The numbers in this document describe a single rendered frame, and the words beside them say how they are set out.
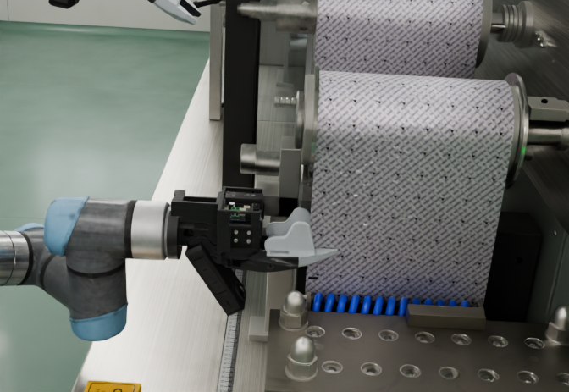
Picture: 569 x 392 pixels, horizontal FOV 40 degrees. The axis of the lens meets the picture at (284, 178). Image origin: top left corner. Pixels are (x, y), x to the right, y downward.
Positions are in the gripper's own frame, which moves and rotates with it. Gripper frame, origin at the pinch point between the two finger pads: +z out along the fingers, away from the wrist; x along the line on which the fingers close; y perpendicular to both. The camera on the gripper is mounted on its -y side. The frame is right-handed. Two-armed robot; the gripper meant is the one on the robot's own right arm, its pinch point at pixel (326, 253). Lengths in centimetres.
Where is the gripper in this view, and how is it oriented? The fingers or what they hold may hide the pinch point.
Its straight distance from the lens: 101.5
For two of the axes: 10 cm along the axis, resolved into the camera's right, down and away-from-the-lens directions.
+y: 0.5, -9.1, -4.0
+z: 10.0, 0.5, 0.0
